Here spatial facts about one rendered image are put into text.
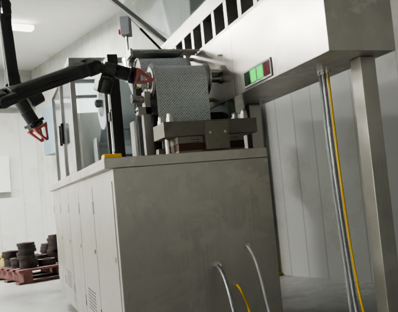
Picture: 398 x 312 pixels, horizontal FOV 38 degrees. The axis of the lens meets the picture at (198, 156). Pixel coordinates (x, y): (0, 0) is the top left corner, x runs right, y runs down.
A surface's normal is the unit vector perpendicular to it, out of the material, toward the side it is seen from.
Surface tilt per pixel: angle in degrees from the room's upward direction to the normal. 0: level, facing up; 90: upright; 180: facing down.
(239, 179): 90
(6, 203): 90
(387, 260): 90
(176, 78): 90
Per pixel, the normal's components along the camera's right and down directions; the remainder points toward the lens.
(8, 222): 0.58, -0.11
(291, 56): -0.94, 0.07
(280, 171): -0.81, 0.04
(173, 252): 0.32, -0.09
